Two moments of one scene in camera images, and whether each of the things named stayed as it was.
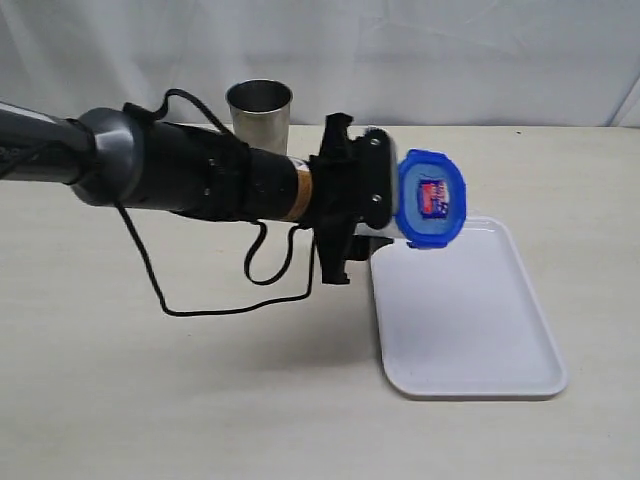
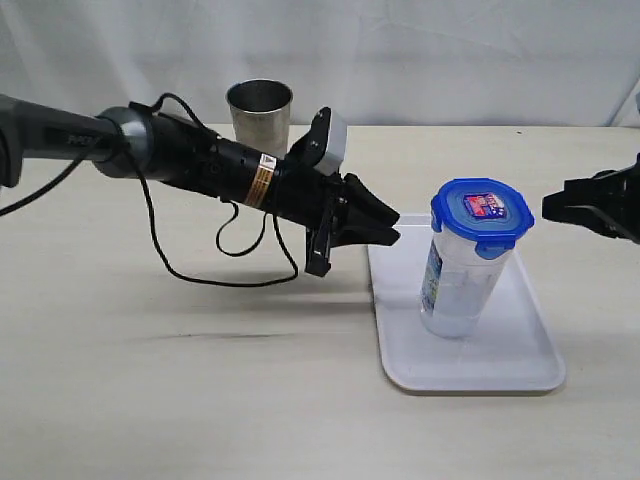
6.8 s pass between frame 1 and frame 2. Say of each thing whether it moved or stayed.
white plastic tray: stayed
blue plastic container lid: moved
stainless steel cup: stayed
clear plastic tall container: moved
